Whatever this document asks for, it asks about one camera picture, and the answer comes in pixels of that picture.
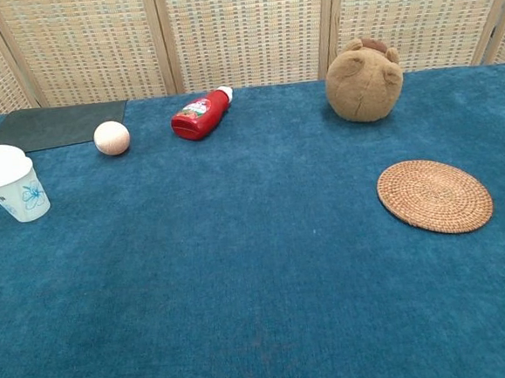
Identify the white paper cup blue flower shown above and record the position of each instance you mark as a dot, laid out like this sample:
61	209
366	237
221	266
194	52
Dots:
19	196

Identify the round woven rattan coaster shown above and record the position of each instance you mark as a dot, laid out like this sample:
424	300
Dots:
434	196

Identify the blue velvet tablecloth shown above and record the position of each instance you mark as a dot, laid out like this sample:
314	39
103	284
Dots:
241	264

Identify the red ketchup bottle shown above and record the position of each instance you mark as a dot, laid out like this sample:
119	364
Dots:
198	116

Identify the brown plush toy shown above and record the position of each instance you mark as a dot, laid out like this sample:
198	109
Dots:
362	88

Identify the pale pink ball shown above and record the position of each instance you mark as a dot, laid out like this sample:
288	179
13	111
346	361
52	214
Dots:
112	138

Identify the woven wooden folding screen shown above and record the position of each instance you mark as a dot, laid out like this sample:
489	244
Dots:
244	32

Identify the dark grey rectangular mat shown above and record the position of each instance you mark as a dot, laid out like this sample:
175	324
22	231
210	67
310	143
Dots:
59	123

